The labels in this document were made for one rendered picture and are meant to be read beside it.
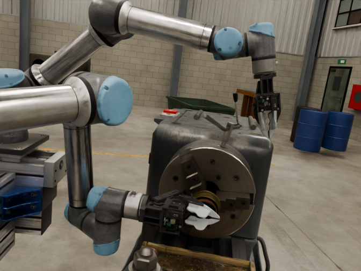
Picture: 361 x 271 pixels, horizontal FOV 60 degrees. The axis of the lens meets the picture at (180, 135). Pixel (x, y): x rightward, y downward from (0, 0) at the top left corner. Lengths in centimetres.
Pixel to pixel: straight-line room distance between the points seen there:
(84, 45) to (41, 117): 51
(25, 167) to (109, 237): 39
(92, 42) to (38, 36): 1017
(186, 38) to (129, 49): 1004
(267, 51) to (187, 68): 1013
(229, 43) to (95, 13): 40
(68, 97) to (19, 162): 50
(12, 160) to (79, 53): 42
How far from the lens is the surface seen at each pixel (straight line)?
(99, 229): 92
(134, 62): 1093
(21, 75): 116
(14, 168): 116
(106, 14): 97
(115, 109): 75
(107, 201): 88
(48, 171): 112
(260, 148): 116
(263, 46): 102
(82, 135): 91
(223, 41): 87
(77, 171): 94
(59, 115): 70
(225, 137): 101
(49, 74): 121
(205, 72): 1126
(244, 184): 102
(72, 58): 117
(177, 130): 116
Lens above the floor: 147
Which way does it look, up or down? 12 degrees down
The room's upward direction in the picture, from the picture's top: 7 degrees clockwise
